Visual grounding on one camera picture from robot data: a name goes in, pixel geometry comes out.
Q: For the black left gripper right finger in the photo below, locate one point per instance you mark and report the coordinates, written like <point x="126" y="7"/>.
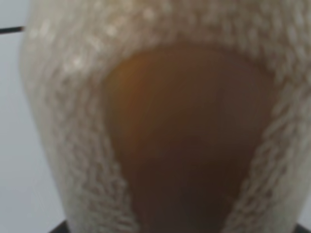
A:
<point x="301" y="229"/>

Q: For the drink bottle with pink label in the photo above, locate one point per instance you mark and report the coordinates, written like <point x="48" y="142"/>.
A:
<point x="173" y="116"/>

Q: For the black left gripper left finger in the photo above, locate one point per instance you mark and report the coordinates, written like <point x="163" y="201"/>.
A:
<point x="61" y="228"/>

